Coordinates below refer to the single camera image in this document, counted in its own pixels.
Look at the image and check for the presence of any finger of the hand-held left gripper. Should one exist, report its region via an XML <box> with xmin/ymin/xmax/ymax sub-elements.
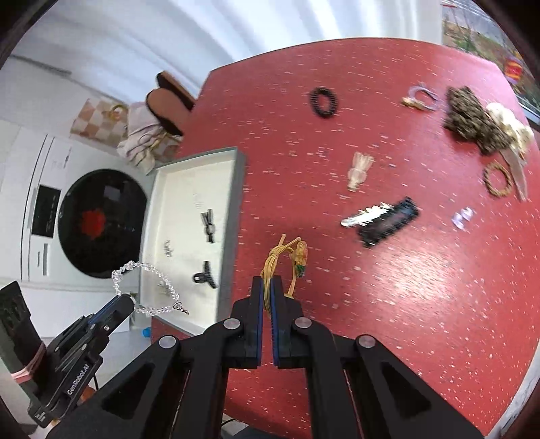
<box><xmin>96</xmin><ymin>294</ymin><xmax>138</xmax><ymax>337</ymax></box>
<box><xmin>88</xmin><ymin>294</ymin><xmax>128</xmax><ymax>327</ymax></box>

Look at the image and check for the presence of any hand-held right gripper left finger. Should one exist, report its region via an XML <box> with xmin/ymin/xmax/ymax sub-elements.
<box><xmin>46</xmin><ymin>275</ymin><xmax>266</xmax><ymax>439</ymax></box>

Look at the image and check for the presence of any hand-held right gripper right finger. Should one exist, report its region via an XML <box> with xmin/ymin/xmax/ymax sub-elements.
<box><xmin>270</xmin><ymin>274</ymin><xmax>484</xmax><ymax>439</ymax></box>

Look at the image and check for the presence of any yellow hair tie with charm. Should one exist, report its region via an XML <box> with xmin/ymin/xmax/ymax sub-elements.
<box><xmin>261</xmin><ymin>235</ymin><xmax>308</xmax><ymax>298</ymax></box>

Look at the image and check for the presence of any clear crystal bead bracelet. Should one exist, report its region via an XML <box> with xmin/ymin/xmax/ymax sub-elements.
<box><xmin>111</xmin><ymin>260</ymin><xmax>191</xmax><ymax>317</ymax></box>

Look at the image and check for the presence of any small black claw clip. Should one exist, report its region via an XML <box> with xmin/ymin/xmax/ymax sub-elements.
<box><xmin>193</xmin><ymin>261</ymin><xmax>218</xmax><ymax>289</ymax></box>

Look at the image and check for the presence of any black bow hair clip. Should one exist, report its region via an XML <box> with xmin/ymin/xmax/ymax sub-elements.
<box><xmin>201</xmin><ymin>210</ymin><xmax>219</xmax><ymax>244</ymax></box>

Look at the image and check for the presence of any grey jewelry box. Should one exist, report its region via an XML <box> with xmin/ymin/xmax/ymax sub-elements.
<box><xmin>139</xmin><ymin>147</ymin><xmax>247</xmax><ymax>337</ymax></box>

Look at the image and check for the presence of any black case with pink band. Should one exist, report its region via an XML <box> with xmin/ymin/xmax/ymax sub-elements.
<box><xmin>0</xmin><ymin>281</ymin><xmax>48</xmax><ymax>386</ymax></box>

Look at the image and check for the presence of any silver hair clip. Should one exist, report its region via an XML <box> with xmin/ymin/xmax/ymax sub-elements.
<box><xmin>341</xmin><ymin>203</ymin><xmax>395</xmax><ymax>229</ymax></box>

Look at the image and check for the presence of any white washing machine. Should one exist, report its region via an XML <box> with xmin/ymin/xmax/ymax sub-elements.
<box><xmin>0</xmin><ymin>120</ymin><xmax>158</xmax><ymax>292</ymax></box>

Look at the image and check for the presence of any black beaded hair clip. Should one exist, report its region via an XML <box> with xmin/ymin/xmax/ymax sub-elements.
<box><xmin>357</xmin><ymin>196</ymin><xmax>420</xmax><ymax>248</ymax></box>

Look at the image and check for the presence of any beige hair clip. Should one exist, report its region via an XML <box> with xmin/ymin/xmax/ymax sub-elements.
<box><xmin>347</xmin><ymin>153</ymin><xmax>375</xmax><ymax>192</ymax></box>

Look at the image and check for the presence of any white cloth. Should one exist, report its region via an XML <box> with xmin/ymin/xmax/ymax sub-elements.
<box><xmin>117</xmin><ymin>103</ymin><xmax>183</xmax><ymax>176</ymax></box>

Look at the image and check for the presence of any checkered handbag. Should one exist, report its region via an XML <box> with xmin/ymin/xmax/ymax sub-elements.
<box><xmin>70</xmin><ymin>99</ymin><xmax>128</xmax><ymax>148</ymax></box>

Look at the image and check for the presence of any brown chair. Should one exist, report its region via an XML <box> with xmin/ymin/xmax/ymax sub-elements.
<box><xmin>145</xmin><ymin>88</ymin><xmax>185</xmax><ymax>136</ymax></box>
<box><xmin>156</xmin><ymin>72</ymin><xmax>197</xmax><ymax>111</ymax></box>

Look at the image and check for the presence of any leopard print scrunchie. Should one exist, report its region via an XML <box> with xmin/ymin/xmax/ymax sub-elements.
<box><xmin>443</xmin><ymin>86</ymin><xmax>512</xmax><ymax>156</ymax></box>

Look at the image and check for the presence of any white curtain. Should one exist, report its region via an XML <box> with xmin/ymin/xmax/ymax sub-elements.
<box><xmin>17</xmin><ymin>0</ymin><xmax>443</xmax><ymax>110</ymax></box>

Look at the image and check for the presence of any sheer grey ribbon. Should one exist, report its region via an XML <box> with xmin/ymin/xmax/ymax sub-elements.
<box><xmin>502</xmin><ymin>149</ymin><xmax>530</xmax><ymax>202</ymax></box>

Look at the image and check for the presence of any white dotted scrunchie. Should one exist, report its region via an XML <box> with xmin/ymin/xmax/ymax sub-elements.
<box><xmin>485</xmin><ymin>102</ymin><xmax>535</xmax><ymax>158</ymax></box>

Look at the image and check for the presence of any window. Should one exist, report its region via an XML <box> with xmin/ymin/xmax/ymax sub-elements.
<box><xmin>441</xmin><ymin>0</ymin><xmax>540</xmax><ymax>125</ymax></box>

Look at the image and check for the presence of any black spiral hair tie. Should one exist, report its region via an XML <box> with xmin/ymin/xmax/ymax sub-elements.
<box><xmin>309</xmin><ymin>86</ymin><xmax>338</xmax><ymax>119</ymax></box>

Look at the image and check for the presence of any brown braided bracelet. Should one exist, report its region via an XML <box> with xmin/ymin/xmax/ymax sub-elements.
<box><xmin>483</xmin><ymin>162</ymin><xmax>514</xmax><ymax>197</ymax></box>

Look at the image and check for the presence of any purple hair tie with beads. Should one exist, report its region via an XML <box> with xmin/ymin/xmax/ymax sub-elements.
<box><xmin>401</xmin><ymin>85</ymin><xmax>440</xmax><ymax>112</ymax></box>

